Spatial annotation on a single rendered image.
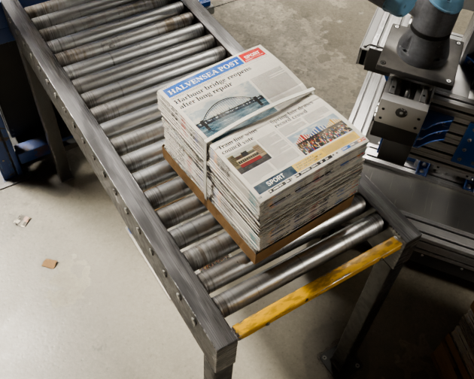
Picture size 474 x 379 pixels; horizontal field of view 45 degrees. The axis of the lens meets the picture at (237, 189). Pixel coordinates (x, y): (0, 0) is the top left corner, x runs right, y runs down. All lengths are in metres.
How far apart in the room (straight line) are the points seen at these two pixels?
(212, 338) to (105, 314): 0.98
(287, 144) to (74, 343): 1.20
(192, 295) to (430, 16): 0.99
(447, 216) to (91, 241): 1.34
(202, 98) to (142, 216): 0.30
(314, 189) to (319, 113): 0.17
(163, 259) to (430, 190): 1.29
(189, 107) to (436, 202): 1.27
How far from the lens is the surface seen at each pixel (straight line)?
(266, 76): 1.30
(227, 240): 1.28
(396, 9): 1.43
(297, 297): 1.20
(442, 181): 2.30
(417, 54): 1.75
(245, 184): 1.08
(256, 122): 1.20
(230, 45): 1.76
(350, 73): 3.00
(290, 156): 1.14
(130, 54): 1.75
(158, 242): 1.28
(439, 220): 2.20
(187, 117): 1.20
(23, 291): 2.22
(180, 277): 1.23
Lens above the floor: 1.87
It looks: 52 degrees down
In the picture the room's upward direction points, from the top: 4 degrees clockwise
